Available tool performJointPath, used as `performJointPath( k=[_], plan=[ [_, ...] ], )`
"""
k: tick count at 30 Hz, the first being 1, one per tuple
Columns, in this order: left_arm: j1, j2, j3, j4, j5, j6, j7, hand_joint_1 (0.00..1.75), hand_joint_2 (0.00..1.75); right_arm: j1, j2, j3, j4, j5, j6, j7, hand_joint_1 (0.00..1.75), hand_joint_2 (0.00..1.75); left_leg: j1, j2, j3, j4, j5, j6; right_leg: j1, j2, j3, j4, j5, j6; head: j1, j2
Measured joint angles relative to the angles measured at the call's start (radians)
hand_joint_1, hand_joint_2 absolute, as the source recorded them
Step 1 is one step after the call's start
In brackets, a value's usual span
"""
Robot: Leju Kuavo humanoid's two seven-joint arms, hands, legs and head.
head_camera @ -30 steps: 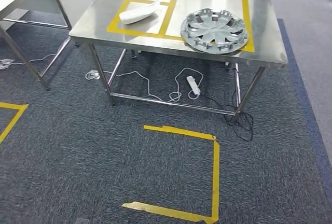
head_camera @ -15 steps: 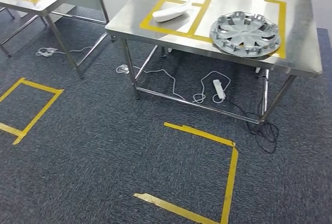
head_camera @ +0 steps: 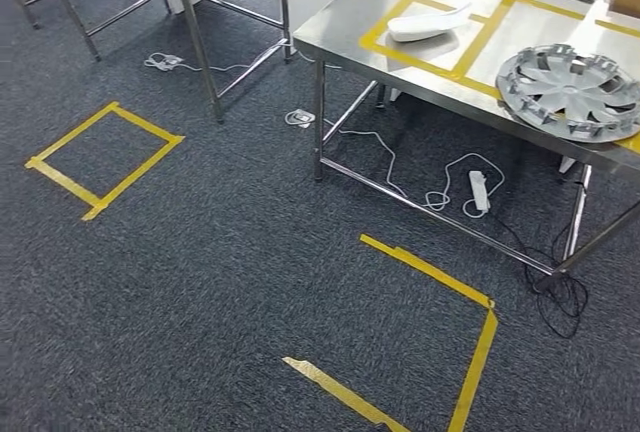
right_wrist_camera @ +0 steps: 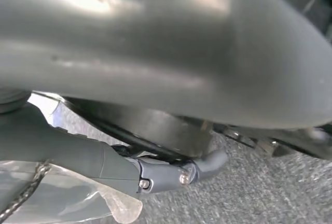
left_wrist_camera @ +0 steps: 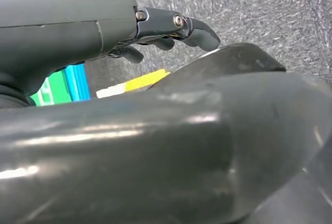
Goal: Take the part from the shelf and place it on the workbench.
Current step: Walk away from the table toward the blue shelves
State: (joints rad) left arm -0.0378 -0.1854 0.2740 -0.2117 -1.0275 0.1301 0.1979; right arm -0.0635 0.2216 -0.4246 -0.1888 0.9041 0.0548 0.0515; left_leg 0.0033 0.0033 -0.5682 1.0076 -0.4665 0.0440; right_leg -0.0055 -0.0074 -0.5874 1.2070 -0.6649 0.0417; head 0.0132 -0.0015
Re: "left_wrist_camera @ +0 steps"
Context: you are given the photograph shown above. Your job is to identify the green plastic crate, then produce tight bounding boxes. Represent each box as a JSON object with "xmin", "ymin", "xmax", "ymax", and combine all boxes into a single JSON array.
[{"xmin": 30, "ymin": 69, "xmax": 72, "ymax": 107}]

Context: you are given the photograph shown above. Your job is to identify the yellow floor tape outline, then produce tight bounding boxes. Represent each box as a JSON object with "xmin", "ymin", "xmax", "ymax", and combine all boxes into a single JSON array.
[{"xmin": 96, "ymin": 68, "xmax": 171, "ymax": 99}]

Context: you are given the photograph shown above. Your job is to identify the black robot left foot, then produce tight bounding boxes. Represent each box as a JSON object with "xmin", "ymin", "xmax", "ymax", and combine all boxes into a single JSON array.
[{"xmin": 150, "ymin": 43, "xmax": 287, "ymax": 89}]

